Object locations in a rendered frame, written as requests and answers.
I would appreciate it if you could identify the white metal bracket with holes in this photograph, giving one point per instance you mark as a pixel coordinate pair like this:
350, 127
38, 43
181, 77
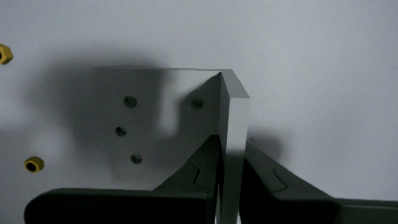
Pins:
166, 129

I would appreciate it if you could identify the yellow hex nut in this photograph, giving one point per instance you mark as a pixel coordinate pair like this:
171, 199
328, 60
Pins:
5, 54
34, 165

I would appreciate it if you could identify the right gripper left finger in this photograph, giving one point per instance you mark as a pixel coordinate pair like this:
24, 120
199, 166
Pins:
189, 196

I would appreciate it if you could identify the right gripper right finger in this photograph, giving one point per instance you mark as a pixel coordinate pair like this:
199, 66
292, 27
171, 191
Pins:
271, 194

